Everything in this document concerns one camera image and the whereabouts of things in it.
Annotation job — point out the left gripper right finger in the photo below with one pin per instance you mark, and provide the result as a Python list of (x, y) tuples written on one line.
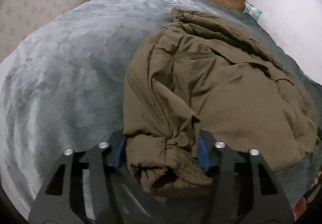
[(244, 189)]

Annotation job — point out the brown puffy jacket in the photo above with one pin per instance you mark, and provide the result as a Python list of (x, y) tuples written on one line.
[(203, 72)]

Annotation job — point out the pastel plaid pillow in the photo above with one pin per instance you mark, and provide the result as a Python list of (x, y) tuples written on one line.
[(253, 11)]

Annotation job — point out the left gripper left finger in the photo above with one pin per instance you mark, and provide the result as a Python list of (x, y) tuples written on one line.
[(61, 197)]

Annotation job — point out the grey plush bed blanket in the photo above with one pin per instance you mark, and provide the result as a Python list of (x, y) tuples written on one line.
[(63, 88)]

